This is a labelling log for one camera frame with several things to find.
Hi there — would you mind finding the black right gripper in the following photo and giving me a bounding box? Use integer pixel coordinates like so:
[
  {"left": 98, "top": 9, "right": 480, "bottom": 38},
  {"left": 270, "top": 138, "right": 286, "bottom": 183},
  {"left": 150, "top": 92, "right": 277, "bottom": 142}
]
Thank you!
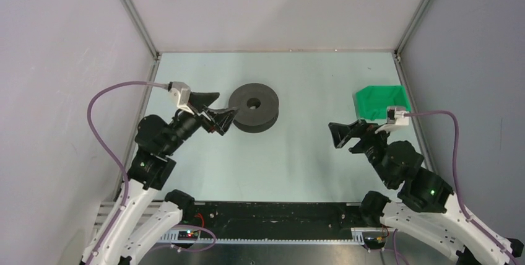
[{"left": 328, "top": 118, "right": 394, "bottom": 186}]

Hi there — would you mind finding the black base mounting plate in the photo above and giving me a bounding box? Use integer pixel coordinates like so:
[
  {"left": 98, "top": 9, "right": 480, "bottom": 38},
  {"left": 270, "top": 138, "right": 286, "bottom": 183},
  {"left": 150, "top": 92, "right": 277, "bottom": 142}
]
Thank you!
[{"left": 181, "top": 201, "right": 381, "bottom": 237}]

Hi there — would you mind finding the aluminium corner frame post right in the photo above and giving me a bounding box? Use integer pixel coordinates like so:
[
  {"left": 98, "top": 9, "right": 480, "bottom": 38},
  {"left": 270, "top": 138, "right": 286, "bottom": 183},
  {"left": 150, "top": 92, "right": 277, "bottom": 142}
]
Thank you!
[{"left": 394, "top": 0, "right": 434, "bottom": 58}]

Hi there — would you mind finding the green plastic bin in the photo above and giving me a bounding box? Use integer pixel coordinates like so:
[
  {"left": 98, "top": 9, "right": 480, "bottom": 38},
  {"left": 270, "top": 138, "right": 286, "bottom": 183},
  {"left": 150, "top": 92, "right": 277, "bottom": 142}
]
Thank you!
[{"left": 355, "top": 85, "right": 412, "bottom": 121}]

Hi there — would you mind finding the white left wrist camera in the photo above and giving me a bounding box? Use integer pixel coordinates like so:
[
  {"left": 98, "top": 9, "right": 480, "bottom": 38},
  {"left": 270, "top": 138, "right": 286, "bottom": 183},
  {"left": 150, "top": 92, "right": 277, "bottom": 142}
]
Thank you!
[{"left": 167, "top": 81, "right": 195, "bottom": 115}]

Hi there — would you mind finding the aluminium corner frame post left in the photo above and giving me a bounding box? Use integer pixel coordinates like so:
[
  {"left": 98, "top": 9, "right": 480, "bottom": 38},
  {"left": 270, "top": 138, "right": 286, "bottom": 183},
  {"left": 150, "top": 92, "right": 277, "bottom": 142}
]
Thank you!
[{"left": 120, "top": 0, "right": 160, "bottom": 60}]

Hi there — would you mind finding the aluminium corner frame post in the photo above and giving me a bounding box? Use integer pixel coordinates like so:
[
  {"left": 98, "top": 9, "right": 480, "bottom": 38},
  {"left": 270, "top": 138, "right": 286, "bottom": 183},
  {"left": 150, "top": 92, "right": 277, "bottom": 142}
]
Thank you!
[
  {"left": 394, "top": 0, "right": 434, "bottom": 58},
  {"left": 120, "top": 0, "right": 160, "bottom": 60}
]

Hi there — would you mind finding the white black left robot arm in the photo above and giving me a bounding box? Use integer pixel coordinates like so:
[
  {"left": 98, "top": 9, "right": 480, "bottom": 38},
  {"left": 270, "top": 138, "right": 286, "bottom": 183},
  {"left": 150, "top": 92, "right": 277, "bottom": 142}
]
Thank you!
[{"left": 81, "top": 87, "right": 238, "bottom": 264}]

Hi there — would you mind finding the grey slotted cable duct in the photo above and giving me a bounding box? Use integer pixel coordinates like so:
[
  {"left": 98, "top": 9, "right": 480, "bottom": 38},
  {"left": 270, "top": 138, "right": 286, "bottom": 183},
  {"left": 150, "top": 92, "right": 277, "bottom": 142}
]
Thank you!
[{"left": 157, "top": 230, "right": 365, "bottom": 245}]

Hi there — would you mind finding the dark grey cable spool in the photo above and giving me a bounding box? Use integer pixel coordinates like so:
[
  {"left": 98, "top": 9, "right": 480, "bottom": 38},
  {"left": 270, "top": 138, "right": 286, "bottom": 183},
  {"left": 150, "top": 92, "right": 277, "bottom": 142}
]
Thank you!
[{"left": 228, "top": 83, "right": 280, "bottom": 134}]

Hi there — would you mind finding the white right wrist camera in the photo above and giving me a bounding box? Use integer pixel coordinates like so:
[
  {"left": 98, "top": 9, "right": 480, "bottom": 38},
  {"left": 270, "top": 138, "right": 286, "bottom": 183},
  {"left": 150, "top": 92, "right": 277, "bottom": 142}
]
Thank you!
[{"left": 375, "top": 106, "right": 410, "bottom": 134}]

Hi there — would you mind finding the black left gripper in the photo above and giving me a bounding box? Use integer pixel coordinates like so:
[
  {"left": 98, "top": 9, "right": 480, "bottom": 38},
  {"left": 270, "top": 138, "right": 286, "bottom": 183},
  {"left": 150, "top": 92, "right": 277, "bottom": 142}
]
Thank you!
[{"left": 162, "top": 92, "right": 240, "bottom": 155}]

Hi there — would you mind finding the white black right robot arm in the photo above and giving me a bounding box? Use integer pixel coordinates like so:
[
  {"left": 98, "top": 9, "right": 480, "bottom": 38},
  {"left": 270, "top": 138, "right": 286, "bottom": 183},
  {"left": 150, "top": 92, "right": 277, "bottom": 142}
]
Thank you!
[{"left": 328, "top": 119, "right": 524, "bottom": 264}]

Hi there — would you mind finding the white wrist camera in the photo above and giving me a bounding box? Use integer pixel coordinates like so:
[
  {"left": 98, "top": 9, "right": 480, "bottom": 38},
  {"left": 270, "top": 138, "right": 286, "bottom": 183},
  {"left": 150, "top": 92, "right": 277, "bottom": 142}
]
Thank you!
[
  {"left": 167, "top": 81, "right": 195, "bottom": 115},
  {"left": 375, "top": 106, "right": 410, "bottom": 134}
]

